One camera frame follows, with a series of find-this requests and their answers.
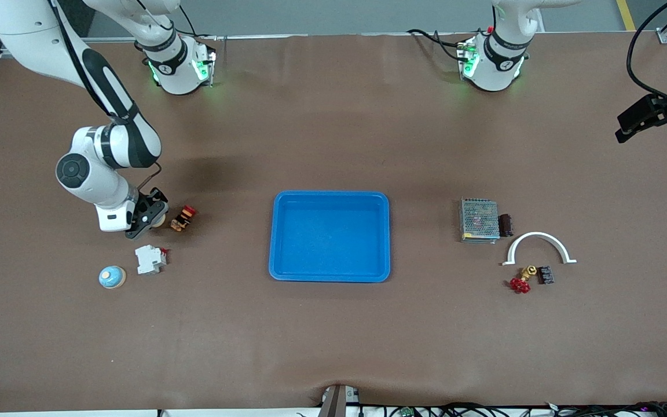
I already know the white circuit breaker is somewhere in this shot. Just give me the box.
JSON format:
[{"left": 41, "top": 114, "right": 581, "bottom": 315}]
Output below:
[{"left": 134, "top": 244, "right": 169, "bottom": 276}]

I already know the white semicircular pipe clamp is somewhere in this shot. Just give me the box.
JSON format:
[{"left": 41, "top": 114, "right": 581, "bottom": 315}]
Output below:
[{"left": 501, "top": 232, "right": 578, "bottom": 266}]

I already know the blue plastic tray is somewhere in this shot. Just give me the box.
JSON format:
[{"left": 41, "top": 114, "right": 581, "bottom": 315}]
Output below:
[{"left": 268, "top": 191, "right": 391, "bottom": 283}]

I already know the metal mesh power supply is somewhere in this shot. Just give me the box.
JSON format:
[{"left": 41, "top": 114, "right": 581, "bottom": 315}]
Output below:
[{"left": 459, "top": 197, "right": 504, "bottom": 244}]

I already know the brass valve red handwheel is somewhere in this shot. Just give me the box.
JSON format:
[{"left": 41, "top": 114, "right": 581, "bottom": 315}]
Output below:
[{"left": 509, "top": 265, "right": 538, "bottom": 295}]

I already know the brown table cover mat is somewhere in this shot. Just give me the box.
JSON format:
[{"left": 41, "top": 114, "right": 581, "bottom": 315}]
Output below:
[{"left": 0, "top": 32, "right": 667, "bottom": 413}]

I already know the orange red selector switch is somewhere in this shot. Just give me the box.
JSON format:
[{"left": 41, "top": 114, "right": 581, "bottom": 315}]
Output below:
[{"left": 170, "top": 204, "right": 199, "bottom": 233}]

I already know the aluminium table edge rail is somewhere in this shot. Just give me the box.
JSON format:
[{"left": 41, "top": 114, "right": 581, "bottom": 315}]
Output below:
[{"left": 79, "top": 32, "right": 667, "bottom": 44}]

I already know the black base cable bundle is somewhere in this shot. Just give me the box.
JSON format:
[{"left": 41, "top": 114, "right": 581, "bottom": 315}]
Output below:
[{"left": 406, "top": 26, "right": 476, "bottom": 65}]

